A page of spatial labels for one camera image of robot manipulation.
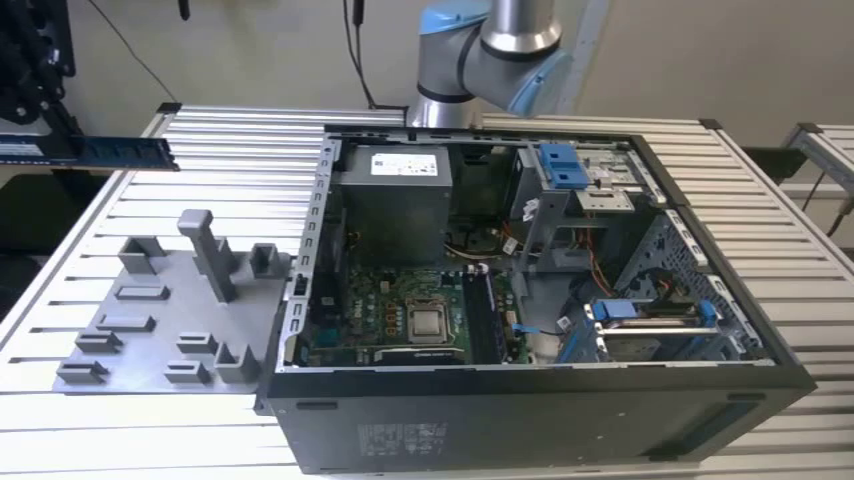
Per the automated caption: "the aluminium side table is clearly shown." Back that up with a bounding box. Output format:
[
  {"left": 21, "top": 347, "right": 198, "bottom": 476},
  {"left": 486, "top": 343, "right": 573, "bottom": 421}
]
[{"left": 779, "top": 122, "right": 854, "bottom": 201}]

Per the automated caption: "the silver CPU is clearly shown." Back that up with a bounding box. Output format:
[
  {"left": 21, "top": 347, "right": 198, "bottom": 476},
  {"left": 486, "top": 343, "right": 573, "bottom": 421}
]
[{"left": 408, "top": 309, "right": 449, "bottom": 344}]

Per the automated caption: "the blue SATA connector cable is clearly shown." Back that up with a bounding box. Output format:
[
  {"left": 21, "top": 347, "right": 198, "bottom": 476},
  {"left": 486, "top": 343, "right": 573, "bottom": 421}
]
[{"left": 509, "top": 322, "right": 581, "bottom": 339}]

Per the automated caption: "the grey plastic parts rack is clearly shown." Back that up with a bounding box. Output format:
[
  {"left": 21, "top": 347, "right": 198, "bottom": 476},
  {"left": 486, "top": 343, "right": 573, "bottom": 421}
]
[{"left": 51, "top": 209, "right": 297, "bottom": 399}]

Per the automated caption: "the grey power supply unit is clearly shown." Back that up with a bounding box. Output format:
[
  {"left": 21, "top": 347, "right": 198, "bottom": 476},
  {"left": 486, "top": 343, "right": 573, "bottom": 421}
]
[{"left": 336, "top": 146, "right": 457, "bottom": 267}]

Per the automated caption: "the grey metal drive cage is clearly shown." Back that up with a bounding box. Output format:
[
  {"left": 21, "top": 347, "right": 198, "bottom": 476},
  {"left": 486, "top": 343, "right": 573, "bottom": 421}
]
[{"left": 508, "top": 138, "right": 664, "bottom": 274}]

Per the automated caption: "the black hanging cable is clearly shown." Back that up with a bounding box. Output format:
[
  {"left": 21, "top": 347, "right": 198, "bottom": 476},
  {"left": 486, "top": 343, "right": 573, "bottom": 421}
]
[{"left": 341, "top": 0, "right": 386, "bottom": 109}]

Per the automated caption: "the black graphics card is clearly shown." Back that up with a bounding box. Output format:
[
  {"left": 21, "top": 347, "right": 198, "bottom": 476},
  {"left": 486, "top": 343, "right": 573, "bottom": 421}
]
[{"left": 372, "top": 344, "right": 470, "bottom": 366}]

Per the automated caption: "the power supply wire bundle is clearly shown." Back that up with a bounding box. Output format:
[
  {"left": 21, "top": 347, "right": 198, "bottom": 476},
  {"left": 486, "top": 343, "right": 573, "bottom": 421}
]
[{"left": 441, "top": 224, "right": 526, "bottom": 261}]

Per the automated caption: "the silver drive bracket plate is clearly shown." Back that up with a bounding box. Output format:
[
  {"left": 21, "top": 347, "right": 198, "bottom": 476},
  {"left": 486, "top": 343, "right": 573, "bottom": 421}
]
[{"left": 577, "top": 188, "right": 636, "bottom": 215}]

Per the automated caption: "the green motherboard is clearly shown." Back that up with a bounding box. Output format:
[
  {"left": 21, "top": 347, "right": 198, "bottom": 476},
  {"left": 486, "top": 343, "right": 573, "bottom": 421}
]
[{"left": 293, "top": 263, "right": 537, "bottom": 367}]

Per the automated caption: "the black object beside table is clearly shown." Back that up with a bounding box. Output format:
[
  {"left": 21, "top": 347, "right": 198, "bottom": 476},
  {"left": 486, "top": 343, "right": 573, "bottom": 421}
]
[{"left": 739, "top": 146, "right": 808, "bottom": 180}]

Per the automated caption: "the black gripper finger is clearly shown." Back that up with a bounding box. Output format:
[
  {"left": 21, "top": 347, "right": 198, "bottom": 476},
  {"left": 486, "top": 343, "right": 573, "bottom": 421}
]
[{"left": 37, "top": 92, "right": 87, "bottom": 169}]

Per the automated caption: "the pale wall trunking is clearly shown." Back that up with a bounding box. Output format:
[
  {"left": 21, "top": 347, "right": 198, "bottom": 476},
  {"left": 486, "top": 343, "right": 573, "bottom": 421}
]
[{"left": 572, "top": 0, "right": 614, "bottom": 119}]

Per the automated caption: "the orange red wire bundle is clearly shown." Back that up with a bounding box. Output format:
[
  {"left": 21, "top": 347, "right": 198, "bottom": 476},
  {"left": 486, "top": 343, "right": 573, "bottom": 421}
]
[{"left": 574, "top": 225, "right": 617, "bottom": 299}]

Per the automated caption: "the black case fan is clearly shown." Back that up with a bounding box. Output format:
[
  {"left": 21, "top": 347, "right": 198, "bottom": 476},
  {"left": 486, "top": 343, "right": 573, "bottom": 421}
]
[{"left": 313, "top": 207, "right": 350, "bottom": 326}]

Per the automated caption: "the black open PC case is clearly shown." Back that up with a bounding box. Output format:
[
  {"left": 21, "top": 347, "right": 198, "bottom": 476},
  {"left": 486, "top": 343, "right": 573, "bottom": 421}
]
[{"left": 255, "top": 121, "right": 820, "bottom": 476}]

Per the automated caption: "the CPU socket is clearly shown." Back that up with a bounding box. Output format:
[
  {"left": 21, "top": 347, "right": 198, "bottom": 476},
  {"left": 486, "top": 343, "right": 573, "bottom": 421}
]
[{"left": 398, "top": 295, "right": 457, "bottom": 347}]

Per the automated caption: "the hard disk in blue carrier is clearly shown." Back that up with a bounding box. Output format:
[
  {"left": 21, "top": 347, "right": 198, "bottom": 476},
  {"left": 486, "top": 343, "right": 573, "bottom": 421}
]
[{"left": 578, "top": 297, "right": 728, "bottom": 364}]

